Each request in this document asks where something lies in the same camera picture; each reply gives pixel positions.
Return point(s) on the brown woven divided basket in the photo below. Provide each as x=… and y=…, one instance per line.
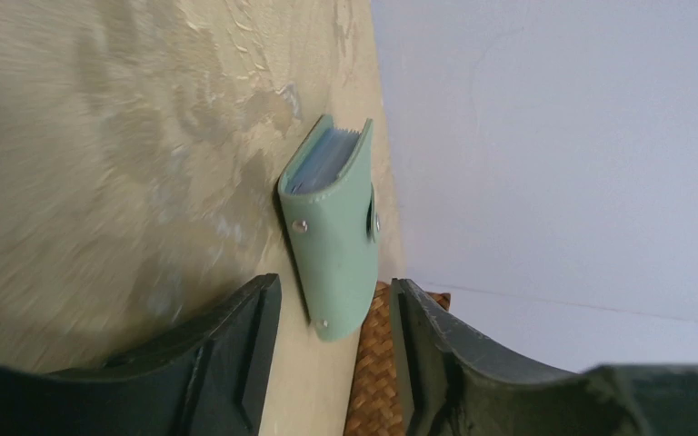
x=376, y=373

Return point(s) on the green card holder wallet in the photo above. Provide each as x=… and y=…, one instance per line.
x=328, y=202

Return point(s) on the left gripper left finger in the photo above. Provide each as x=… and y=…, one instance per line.
x=206, y=376

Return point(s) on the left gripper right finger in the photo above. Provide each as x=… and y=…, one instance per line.
x=502, y=392

